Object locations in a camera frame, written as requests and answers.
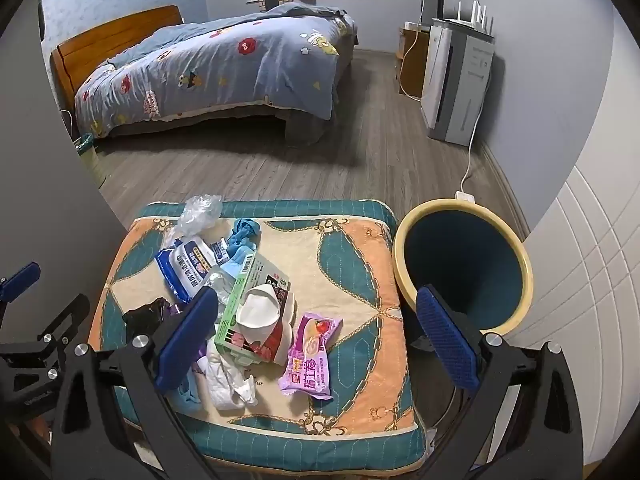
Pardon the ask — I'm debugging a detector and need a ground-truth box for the blue crumpled cloth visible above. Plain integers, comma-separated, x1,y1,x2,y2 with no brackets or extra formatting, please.
227,217,263,261

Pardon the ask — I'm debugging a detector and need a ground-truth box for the green waste bin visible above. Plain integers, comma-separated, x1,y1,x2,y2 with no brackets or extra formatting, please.
72,132,106,186

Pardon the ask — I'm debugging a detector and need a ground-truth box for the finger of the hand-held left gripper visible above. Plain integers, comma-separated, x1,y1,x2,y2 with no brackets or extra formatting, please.
0,294,92,361
0,261,42,306

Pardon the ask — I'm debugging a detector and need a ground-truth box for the black plastic bag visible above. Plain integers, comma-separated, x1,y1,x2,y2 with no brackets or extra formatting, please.
122,297,173,346

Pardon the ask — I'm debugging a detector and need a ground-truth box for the red white wrapper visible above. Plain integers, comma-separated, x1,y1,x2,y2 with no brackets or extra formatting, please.
252,287,299,366

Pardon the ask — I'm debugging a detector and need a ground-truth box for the white crumpled tissue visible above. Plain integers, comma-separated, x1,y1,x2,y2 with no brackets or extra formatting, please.
206,340,260,408

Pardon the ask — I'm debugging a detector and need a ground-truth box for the quilted teal orange mat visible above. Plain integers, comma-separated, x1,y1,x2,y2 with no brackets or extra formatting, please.
90,200,436,453

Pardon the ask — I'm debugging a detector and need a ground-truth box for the bed with floral duvet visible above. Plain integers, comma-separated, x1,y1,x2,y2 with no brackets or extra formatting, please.
74,2,358,138

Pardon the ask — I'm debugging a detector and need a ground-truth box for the green cardboard box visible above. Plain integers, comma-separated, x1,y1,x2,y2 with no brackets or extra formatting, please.
214,251,291,366

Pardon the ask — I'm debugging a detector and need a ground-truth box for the bed base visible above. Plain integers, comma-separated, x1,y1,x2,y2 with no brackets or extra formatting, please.
107,102,346,148

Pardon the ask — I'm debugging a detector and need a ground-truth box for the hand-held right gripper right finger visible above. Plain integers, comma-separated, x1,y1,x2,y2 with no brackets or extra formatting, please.
415,284,588,480

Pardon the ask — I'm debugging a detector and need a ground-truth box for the yellow rimmed blue bowl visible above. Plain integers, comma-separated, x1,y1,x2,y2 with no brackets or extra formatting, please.
392,199,535,356

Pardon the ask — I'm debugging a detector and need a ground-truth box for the clear plastic bag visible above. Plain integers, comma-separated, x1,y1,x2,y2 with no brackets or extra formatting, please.
172,194,223,241

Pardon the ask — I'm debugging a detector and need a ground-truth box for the white router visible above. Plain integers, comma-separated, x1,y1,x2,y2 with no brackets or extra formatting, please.
445,2,496,26

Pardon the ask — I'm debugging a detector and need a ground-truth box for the white air purifier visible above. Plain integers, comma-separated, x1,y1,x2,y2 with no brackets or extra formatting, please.
420,19,496,147

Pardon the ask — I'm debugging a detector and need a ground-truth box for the white power cable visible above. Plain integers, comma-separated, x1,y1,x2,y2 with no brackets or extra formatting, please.
457,72,488,193

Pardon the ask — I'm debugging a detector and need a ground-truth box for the wooden cabinet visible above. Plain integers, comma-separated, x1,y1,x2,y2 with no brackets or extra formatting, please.
397,22,431,98

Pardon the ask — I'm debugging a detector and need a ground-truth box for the wooden headboard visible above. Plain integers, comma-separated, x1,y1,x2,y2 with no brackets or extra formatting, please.
51,5,183,106

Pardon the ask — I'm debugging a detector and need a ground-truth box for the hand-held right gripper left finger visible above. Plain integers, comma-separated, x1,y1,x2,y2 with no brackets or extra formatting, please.
50,285,221,480

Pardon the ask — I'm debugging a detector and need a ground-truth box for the blue wet wipes pack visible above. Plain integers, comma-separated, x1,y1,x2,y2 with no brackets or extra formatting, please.
155,237,236,306

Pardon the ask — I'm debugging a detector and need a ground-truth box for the pink snack packet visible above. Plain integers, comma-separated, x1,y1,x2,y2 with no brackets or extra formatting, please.
278,312,343,401

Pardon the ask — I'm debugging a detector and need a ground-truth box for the silver foil medicine sachet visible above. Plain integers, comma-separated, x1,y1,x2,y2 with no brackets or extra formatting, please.
202,266,237,311

